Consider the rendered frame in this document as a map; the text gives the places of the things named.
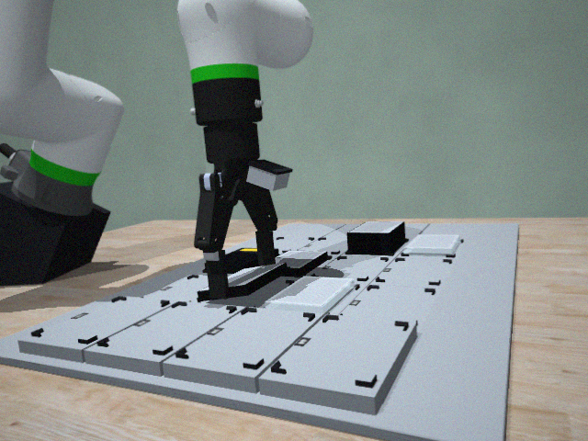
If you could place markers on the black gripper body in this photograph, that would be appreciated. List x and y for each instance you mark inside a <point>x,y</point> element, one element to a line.
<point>227,144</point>

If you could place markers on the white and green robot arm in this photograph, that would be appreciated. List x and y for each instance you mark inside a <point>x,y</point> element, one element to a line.
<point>73,122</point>

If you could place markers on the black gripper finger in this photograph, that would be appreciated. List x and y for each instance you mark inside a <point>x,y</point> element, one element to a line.
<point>260,206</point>
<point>214,214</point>

